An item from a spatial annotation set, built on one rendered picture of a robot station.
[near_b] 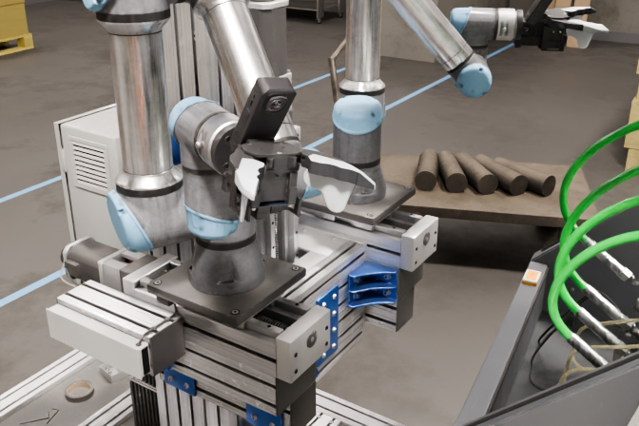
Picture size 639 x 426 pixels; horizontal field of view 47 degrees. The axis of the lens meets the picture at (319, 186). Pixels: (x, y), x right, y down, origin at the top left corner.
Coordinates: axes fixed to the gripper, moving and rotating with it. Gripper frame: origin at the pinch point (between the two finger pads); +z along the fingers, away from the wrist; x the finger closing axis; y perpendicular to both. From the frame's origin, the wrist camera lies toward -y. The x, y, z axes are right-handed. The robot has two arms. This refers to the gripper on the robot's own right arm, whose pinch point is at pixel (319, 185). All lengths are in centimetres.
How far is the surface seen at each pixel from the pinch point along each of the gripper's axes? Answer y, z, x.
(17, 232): 144, -328, -28
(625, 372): 24, 14, -42
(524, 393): 54, -18, -66
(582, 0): 6, -505, -658
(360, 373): 131, -130, -117
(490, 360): 44, -18, -53
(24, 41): 122, -810, -123
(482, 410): 45, -8, -43
